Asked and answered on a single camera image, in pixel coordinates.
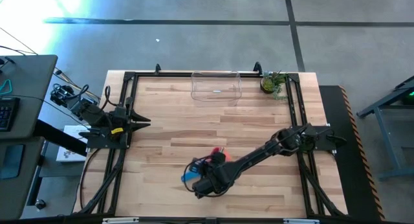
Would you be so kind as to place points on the black round knob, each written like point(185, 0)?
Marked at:
point(40, 204)

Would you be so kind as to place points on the black aluminium table frame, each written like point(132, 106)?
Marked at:
point(161, 74)

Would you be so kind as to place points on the small blue measuring cup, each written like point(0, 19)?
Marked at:
point(189, 177)

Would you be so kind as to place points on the black keyboard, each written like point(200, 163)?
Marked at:
point(8, 114)

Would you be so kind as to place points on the clear plastic basket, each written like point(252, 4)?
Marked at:
point(207, 83)

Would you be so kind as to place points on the grey metal cart frame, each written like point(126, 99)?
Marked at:
point(388, 143)

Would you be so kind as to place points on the pink measuring cup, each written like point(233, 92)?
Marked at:
point(216, 150)

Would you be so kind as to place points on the white box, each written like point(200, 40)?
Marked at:
point(68, 152)

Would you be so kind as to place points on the black desk beam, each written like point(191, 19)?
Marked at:
point(55, 135)

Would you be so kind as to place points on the grey desk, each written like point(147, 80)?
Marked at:
point(22, 191)
point(29, 78)

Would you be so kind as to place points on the potted succulent plant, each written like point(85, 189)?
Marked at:
point(268, 83)

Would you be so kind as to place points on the dark desk pad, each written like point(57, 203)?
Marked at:
point(11, 162)

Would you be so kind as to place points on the orange measuring cup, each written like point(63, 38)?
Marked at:
point(228, 156)

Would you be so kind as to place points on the black mat with hazard stripe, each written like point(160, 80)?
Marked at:
point(349, 185)

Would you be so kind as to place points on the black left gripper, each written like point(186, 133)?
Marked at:
point(121, 118)

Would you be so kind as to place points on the silver bracket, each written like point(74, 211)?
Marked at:
point(300, 221)
point(119, 220)

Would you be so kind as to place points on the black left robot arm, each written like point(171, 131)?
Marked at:
point(93, 115)

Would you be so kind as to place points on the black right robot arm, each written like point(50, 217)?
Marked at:
point(258, 156)

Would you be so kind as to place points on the teal clip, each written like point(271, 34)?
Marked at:
point(10, 87)

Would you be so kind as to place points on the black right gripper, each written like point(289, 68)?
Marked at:
point(210, 185)

